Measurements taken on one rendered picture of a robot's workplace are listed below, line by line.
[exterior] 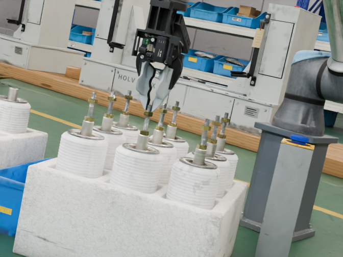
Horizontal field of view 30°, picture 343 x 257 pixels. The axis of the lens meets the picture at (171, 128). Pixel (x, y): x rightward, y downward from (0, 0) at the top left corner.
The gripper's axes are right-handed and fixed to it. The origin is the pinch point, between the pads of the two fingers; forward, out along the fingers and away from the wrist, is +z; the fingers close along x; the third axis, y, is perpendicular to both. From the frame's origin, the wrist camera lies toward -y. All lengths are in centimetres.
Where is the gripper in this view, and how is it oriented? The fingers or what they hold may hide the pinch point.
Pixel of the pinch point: (151, 103)
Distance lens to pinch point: 126.1
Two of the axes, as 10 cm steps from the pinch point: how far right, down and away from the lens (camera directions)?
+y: -2.8, 0.7, -9.6
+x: 9.4, 2.3, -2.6
